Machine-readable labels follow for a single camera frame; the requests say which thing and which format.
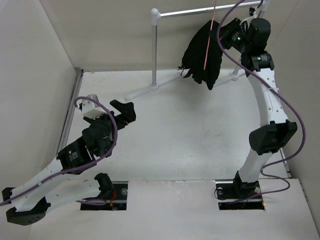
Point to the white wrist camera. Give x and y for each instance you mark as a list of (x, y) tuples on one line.
[(252, 15), (90, 109)]

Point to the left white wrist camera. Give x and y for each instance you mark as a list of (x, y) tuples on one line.
[(90, 109)]

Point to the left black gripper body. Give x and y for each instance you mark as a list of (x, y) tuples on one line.
[(107, 117)]

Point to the pink wire hanger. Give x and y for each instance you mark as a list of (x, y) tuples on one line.
[(209, 38)]

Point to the white clothes rack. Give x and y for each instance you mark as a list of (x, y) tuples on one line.
[(156, 16)]

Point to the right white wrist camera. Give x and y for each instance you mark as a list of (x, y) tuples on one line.
[(252, 15)]

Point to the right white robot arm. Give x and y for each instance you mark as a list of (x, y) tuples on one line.
[(275, 127)]

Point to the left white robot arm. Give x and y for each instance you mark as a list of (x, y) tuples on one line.
[(58, 183)]

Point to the black trousers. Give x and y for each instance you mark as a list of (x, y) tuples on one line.
[(194, 56)]

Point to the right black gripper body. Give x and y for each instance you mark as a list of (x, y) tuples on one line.
[(245, 47)]

